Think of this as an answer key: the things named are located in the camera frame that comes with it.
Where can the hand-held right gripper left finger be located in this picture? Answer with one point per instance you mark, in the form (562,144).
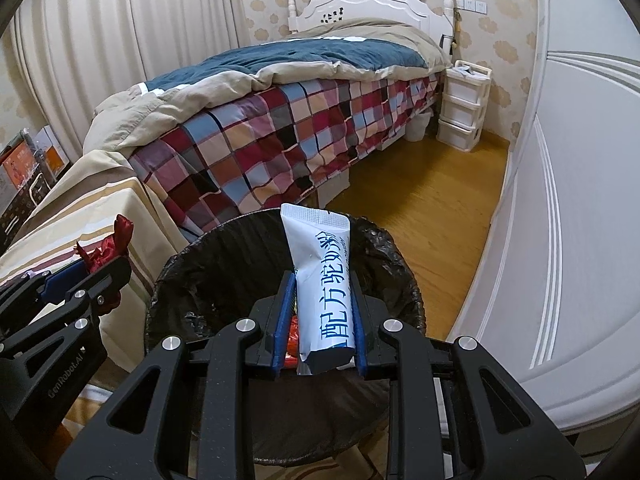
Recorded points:
(285,322)

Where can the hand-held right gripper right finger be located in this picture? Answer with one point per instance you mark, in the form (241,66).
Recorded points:
(361,332)

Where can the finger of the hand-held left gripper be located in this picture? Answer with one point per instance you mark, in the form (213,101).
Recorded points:
(60,276)
(95,292)

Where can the orange plastic bag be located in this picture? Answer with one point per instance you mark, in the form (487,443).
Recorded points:
(292,340)

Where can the white blue-print powder packet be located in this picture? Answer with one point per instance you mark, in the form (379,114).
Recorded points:
(325,285)

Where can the red foil wrapper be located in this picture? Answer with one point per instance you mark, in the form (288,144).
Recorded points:
(122,232)

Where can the black trash bin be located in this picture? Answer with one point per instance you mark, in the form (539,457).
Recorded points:
(215,270)

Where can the striped table cloth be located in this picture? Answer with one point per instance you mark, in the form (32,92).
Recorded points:
(90,195)

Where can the orange printed box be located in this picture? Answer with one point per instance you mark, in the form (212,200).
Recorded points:
(17,170)

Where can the white and orange cardboard box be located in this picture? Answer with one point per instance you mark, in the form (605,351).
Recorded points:
(52,147)

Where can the plaid bed sheet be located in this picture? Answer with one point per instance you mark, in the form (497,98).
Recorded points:
(280,135)

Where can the white bucket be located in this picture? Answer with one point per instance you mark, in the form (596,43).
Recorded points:
(417,127)

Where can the white plastic drawer unit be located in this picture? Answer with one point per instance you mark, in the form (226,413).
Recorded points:
(462,105)

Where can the striped beige curtain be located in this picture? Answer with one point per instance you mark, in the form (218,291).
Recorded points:
(125,25)

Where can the white wardrobe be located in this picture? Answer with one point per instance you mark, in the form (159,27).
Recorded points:
(575,185)

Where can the bed with plaid cover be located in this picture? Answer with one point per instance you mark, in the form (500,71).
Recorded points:
(300,57)

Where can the white wooden bed frame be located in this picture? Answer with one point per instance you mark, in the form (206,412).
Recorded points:
(370,5)

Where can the white wall socket panel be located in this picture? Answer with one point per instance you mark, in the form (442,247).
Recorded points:
(474,6)

